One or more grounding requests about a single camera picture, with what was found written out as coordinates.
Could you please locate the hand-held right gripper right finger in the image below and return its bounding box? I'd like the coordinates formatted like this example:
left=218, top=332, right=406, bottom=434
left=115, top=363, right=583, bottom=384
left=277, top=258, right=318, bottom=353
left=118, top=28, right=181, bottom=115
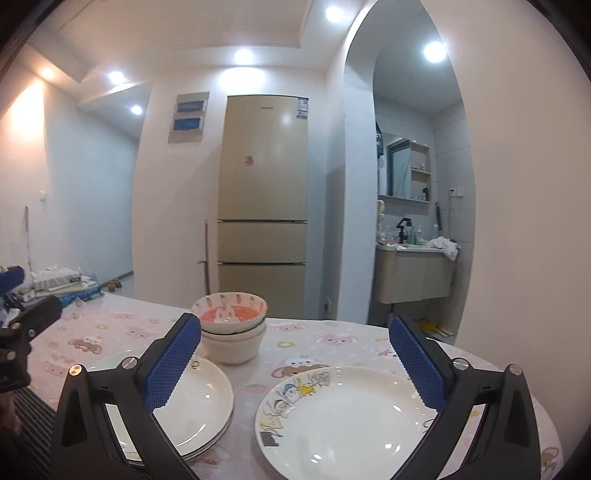
left=389, top=314, right=542, bottom=480

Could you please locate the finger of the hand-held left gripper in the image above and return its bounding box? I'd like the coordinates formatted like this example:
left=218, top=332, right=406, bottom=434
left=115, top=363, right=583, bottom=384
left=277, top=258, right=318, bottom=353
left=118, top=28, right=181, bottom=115
left=0, top=266, right=25, bottom=296
left=0, top=295, right=63, bottom=352

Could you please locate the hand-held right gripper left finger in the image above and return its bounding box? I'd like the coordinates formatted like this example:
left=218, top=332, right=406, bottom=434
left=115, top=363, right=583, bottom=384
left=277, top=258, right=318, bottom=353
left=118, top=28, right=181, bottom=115
left=50, top=312, right=204, bottom=480

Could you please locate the white plate with dark rim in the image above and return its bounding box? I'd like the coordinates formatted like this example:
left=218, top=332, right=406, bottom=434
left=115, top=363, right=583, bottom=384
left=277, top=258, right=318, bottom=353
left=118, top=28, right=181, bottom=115
left=85, top=348, right=235, bottom=455
left=111, top=401, right=237, bottom=468

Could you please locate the plain white bowl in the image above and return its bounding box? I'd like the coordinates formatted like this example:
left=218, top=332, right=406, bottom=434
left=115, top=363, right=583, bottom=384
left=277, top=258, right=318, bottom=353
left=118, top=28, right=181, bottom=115
left=202, top=330, right=267, bottom=365

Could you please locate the pink rabbit print bowl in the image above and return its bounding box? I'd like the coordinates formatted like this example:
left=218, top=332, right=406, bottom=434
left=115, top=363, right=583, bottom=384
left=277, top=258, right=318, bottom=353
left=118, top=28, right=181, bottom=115
left=191, top=293, right=269, bottom=334

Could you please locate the cartoon print white plate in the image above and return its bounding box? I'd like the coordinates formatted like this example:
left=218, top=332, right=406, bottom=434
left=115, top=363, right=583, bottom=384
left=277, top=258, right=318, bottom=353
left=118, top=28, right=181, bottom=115
left=254, top=366, right=490, bottom=480

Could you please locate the person's left hand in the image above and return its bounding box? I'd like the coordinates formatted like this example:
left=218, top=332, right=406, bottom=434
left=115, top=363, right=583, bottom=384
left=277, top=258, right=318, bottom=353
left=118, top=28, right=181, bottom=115
left=0, top=392, right=20, bottom=435

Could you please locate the stack of boxes and papers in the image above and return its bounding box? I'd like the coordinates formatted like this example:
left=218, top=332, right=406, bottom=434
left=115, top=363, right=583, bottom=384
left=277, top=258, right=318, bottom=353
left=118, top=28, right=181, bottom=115
left=14, top=267, right=103, bottom=306

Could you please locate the yellow plastic item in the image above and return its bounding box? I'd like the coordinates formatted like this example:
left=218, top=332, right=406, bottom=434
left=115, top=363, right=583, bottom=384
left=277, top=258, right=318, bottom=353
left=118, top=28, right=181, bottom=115
left=417, top=320, right=452, bottom=339

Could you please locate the thin white pole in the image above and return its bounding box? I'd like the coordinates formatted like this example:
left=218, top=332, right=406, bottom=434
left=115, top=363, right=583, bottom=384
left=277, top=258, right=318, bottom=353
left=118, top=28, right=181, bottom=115
left=25, top=205, right=34, bottom=278

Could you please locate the dark ribbed mat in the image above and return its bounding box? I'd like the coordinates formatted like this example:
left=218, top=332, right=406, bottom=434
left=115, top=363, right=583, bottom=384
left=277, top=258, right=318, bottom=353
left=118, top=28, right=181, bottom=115
left=11, top=387, right=63, bottom=480

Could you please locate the beige vanity cabinet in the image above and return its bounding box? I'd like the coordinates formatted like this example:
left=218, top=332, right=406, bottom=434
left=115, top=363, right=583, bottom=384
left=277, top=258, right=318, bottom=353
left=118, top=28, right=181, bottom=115
left=373, top=244, right=458, bottom=305

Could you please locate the printed pink tablecloth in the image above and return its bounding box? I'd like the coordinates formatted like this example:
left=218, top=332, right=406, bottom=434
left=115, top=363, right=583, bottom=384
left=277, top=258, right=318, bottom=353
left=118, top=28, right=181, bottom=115
left=28, top=293, right=565, bottom=480

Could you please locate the white crumpled towel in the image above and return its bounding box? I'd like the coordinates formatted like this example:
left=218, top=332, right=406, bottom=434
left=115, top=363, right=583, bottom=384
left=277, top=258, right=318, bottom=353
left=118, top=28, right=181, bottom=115
left=427, top=236, right=462, bottom=265

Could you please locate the group of toiletry bottles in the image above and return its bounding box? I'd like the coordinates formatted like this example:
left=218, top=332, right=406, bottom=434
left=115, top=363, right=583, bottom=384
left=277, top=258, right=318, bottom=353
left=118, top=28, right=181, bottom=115
left=376, top=200, right=441, bottom=246

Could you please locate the beige refrigerator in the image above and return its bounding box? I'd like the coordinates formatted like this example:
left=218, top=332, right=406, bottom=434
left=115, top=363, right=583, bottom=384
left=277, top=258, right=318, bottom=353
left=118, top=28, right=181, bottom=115
left=217, top=95, right=309, bottom=319

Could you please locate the bathroom mirror cabinet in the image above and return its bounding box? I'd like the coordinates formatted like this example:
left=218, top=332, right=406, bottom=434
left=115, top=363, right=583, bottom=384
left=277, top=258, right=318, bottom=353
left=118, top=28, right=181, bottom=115
left=385, top=138, right=433, bottom=202

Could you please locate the broom with wooden handle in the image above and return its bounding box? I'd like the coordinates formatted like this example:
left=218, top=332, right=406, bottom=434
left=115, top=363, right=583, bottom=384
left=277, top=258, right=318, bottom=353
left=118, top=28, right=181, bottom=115
left=198, top=219, right=216, bottom=297

